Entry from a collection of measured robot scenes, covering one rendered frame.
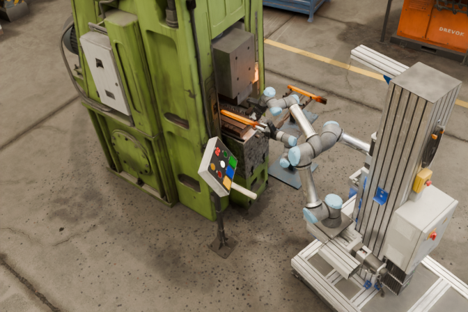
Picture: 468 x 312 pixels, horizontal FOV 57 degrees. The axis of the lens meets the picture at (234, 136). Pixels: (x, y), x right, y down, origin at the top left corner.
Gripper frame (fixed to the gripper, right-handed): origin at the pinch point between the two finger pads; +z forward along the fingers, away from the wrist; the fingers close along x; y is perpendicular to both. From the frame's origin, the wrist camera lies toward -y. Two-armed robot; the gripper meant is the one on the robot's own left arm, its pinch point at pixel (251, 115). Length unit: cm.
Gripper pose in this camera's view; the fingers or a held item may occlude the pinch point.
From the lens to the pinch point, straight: 324.0
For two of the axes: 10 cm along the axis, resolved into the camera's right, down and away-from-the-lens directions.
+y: 7.5, 6.6, -1.0
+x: 5.9, -5.9, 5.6
